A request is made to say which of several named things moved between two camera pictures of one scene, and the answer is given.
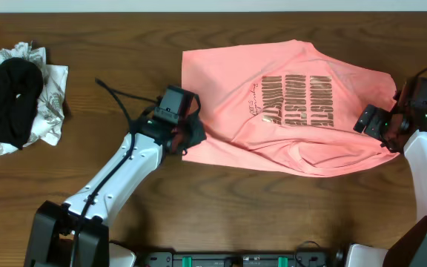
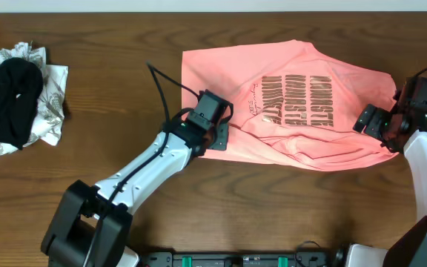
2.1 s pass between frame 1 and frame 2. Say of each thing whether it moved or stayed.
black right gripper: stayed
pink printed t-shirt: stayed
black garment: stayed
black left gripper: moved
